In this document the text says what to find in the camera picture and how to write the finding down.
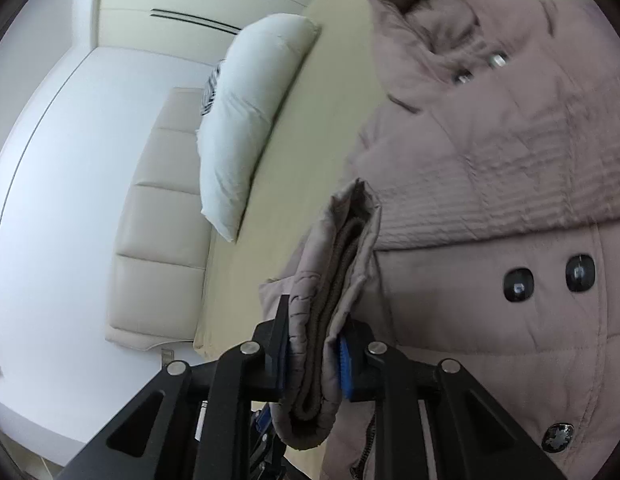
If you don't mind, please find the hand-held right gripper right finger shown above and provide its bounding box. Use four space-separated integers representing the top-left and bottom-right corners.
338 321 568 480

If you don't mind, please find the beige padded headboard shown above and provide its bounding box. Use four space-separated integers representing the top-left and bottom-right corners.
105 86 226 352

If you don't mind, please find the mauve quilted down coat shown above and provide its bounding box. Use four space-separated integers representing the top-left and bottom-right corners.
259 0 620 480

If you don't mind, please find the bed with olive sheet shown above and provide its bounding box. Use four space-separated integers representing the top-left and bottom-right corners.
192 0 591 480

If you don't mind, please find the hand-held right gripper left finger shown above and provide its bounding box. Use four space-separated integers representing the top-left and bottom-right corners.
55 294 292 480

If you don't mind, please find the white pillow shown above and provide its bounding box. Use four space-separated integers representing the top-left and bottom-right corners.
196 14 322 244

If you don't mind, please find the black white striped cloth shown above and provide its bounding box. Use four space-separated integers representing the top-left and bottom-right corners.
197 59 227 117

